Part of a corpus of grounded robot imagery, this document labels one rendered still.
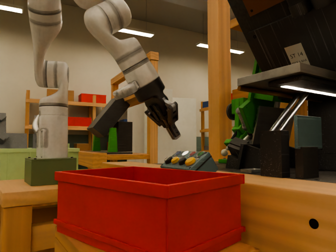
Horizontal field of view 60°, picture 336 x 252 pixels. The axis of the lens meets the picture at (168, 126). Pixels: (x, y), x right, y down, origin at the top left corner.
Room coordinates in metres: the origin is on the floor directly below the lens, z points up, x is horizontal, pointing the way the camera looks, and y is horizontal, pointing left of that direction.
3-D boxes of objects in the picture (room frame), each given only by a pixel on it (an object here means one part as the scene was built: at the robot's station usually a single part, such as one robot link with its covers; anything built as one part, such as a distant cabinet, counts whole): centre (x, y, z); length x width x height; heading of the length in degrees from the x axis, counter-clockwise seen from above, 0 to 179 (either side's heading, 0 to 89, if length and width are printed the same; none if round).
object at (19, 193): (0.99, 0.39, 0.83); 0.32 x 0.32 x 0.04; 34
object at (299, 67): (0.71, -0.37, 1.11); 0.39 x 0.16 x 0.03; 123
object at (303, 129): (0.67, -0.32, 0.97); 0.10 x 0.02 x 0.14; 123
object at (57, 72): (0.99, 0.39, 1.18); 0.09 x 0.09 x 0.17; 16
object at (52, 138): (0.99, 0.39, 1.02); 0.09 x 0.09 x 0.17; 43
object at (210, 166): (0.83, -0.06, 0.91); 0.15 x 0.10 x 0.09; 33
